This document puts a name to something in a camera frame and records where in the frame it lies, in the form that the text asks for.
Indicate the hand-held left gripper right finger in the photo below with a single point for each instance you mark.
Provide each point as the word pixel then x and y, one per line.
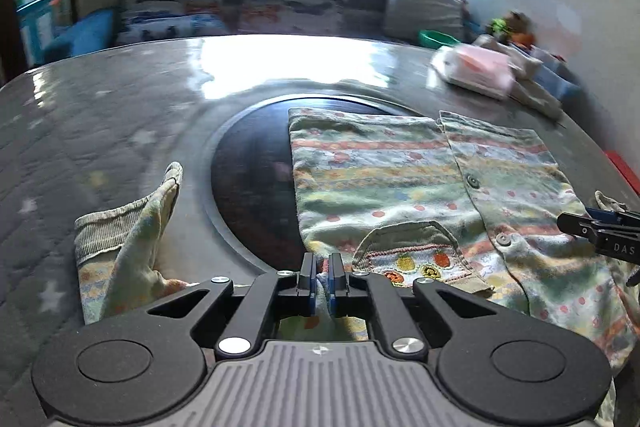
pixel 334 292

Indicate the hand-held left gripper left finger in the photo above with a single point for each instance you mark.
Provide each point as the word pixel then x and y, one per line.
pixel 308 292

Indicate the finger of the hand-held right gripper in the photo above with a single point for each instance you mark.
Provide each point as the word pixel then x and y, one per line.
pixel 610 242
pixel 607 216

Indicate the patterned green baby cardigan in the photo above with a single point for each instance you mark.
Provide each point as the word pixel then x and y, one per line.
pixel 380 187

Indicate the red flat object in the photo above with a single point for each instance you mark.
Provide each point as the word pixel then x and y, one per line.
pixel 625 169

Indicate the round dark glass table inset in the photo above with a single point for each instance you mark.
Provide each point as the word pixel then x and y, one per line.
pixel 250 172

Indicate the light blue box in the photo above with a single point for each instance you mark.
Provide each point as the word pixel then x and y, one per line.
pixel 557 79

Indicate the beige crumpled cloth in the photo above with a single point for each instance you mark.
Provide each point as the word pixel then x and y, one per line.
pixel 530 82

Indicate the pink white wet wipes pack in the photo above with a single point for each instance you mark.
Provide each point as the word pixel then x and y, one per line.
pixel 475 69

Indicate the brown plush toy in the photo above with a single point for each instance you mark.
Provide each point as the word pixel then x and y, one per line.
pixel 517 22

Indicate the green toy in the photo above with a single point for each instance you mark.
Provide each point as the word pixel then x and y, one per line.
pixel 496 26

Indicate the green bowl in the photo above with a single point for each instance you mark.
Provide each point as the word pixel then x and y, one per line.
pixel 437 38

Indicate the grey cushion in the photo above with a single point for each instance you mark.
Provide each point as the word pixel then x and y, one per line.
pixel 422 7

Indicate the vehicle print cushion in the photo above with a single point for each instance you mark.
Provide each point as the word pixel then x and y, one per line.
pixel 170 12

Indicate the blue sofa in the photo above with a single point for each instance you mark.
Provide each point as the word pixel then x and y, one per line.
pixel 87 32

